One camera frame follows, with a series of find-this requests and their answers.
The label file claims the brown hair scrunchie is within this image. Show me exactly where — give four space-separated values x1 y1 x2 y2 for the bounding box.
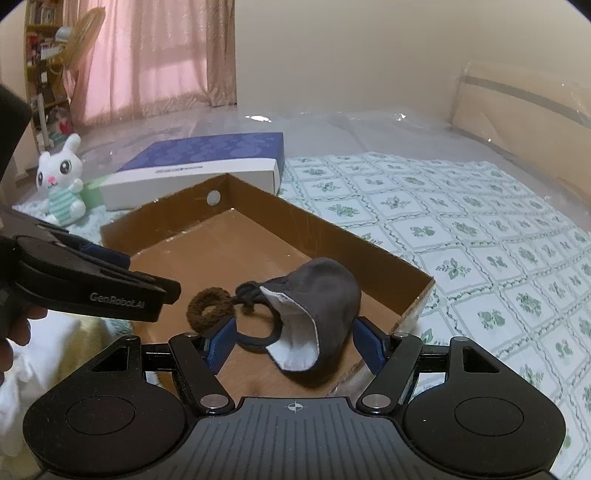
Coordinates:
186 287 235 334

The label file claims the white bunny plush toy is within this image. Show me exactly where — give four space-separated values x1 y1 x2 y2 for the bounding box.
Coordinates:
36 133 86 227

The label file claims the standing fan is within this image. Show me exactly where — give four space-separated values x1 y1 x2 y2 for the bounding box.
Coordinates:
57 7 106 136

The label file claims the grey cloth face mask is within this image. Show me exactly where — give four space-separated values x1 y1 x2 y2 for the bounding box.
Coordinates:
233 257 362 386

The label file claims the person left hand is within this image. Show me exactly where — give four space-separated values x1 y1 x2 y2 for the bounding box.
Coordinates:
0 306 48 382

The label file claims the yellow terry towel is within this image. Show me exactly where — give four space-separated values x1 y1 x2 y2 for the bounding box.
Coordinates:
53 316 132 385

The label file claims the pink curtain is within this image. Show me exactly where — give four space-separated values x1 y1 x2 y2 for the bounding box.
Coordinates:
63 1 238 130

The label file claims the brown cardboard tray box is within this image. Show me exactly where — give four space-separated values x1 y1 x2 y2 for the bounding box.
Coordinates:
99 173 436 399

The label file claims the wooden bookshelf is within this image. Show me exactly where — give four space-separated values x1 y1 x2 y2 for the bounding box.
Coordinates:
24 1 70 152

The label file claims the white cloth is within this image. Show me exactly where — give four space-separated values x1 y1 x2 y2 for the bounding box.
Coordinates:
1 312 77 457

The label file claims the wrapped wooden headboard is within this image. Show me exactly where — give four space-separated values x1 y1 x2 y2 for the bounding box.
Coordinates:
451 63 590 203

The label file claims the green floral tablecloth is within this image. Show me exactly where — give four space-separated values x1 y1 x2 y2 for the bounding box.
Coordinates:
22 153 590 479

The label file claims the purple white flat box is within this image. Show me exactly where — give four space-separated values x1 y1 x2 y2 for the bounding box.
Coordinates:
99 132 284 210

